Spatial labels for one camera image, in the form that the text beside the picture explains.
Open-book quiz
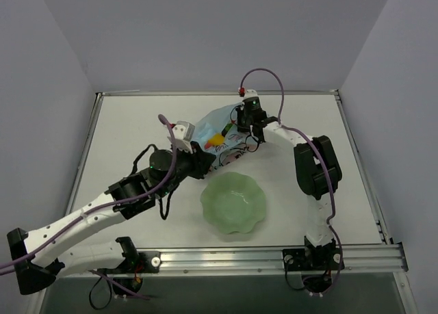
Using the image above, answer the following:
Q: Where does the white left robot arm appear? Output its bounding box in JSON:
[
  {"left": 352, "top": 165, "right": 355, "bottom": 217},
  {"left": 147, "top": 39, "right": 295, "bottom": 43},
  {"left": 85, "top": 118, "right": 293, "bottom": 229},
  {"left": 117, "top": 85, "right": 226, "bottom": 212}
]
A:
[{"left": 7, "top": 142, "right": 216, "bottom": 295}]

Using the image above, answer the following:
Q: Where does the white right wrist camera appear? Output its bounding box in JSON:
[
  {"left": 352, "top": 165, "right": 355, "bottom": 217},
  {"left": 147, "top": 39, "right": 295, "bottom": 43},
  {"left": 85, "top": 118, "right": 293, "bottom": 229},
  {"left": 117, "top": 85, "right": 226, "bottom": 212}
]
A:
[{"left": 238, "top": 87, "right": 258, "bottom": 98}]

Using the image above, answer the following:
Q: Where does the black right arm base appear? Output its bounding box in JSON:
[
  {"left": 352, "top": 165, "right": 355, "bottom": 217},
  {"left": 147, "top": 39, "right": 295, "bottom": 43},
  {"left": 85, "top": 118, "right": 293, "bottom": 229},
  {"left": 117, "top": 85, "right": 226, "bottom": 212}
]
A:
[{"left": 282, "top": 238, "right": 345, "bottom": 298}]

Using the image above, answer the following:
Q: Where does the blue printed plastic bag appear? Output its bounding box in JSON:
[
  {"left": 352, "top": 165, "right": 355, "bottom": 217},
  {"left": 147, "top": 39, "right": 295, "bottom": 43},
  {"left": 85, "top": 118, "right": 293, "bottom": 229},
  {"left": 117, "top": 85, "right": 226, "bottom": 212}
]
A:
[{"left": 192, "top": 103, "right": 263, "bottom": 171}]

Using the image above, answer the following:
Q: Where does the yellow fake fruit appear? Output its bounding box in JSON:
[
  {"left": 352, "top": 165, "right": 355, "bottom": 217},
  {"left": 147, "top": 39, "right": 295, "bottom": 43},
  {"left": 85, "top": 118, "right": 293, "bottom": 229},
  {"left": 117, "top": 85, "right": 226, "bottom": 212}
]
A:
[{"left": 207, "top": 133, "right": 225, "bottom": 146}]

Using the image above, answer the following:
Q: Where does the aluminium table frame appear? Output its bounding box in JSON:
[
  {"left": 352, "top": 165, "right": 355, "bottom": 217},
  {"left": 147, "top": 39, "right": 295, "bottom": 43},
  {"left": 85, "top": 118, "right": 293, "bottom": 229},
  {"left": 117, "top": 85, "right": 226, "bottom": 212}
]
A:
[{"left": 25, "top": 90, "right": 409, "bottom": 314}]

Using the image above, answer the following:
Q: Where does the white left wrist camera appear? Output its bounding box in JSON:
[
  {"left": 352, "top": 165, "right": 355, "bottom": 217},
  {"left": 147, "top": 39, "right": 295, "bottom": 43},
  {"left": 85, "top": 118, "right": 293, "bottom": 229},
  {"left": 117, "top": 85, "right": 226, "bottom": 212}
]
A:
[{"left": 168, "top": 120, "right": 195, "bottom": 154}]

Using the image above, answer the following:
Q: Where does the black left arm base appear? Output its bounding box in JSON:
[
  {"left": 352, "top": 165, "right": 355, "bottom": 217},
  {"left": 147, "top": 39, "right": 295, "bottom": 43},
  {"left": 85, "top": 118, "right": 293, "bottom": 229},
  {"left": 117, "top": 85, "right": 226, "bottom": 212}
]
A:
[{"left": 107, "top": 237, "right": 162, "bottom": 298}]

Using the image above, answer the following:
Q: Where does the red green fake fruit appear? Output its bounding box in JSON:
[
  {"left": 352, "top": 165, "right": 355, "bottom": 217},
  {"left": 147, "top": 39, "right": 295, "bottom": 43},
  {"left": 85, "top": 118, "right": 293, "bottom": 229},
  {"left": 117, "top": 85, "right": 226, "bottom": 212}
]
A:
[{"left": 221, "top": 122, "right": 233, "bottom": 137}]

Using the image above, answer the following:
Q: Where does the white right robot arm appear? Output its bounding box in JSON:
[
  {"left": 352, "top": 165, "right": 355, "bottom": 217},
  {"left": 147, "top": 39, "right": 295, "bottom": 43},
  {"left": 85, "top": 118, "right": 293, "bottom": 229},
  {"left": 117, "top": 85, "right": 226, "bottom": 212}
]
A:
[{"left": 237, "top": 96, "right": 342, "bottom": 268}]

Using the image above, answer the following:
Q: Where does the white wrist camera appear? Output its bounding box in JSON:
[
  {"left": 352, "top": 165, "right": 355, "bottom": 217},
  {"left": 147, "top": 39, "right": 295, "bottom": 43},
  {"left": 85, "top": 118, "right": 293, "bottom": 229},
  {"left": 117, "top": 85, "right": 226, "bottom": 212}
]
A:
[
  {"left": 168, "top": 120, "right": 195, "bottom": 154},
  {"left": 238, "top": 87, "right": 258, "bottom": 98}
]

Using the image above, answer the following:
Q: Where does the green scalloped glass bowl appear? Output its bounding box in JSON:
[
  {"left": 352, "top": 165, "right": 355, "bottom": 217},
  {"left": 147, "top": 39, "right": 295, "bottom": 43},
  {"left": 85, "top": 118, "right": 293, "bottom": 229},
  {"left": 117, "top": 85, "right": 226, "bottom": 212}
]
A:
[{"left": 199, "top": 172, "right": 268, "bottom": 244}]

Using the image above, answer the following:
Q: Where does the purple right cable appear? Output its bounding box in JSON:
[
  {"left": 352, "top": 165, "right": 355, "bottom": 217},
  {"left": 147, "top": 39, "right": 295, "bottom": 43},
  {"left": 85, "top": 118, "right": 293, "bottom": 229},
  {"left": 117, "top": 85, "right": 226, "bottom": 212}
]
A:
[{"left": 239, "top": 67, "right": 343, "bottom": 294}]

